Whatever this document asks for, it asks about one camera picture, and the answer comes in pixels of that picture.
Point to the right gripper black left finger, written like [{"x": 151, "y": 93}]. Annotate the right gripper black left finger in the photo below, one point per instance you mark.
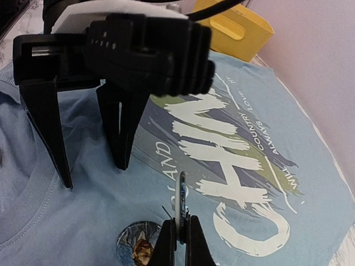
[{"x": 165, "y": 247}]

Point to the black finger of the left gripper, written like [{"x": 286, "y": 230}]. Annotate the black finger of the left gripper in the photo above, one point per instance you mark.
[
  {"x": 121, "y": 112},
  {"x": 41, "y": 104}
]

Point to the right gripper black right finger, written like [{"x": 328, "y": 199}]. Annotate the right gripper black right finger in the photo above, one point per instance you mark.
[{"x": 197, "y": 251}]

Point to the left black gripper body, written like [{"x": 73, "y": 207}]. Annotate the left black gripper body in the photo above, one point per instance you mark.
[{"x": 53, "y": 59}]

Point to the dark round brooch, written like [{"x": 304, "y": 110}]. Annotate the dark round brooch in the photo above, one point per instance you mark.
[{"x": 181, "y": 210}]

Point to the light blue printed t-shirt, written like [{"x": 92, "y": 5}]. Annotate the light blue printed t-shirt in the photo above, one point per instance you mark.
[{"x": 259, "y": 177}]

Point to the portrait brooch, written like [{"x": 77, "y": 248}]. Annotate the portrait brooch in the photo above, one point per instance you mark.
[{"x": 136, "y": 243}]

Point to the yellow plastic basket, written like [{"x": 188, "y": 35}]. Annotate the yellow plastic basket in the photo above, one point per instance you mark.
[{"x": 239, "y": 32}]

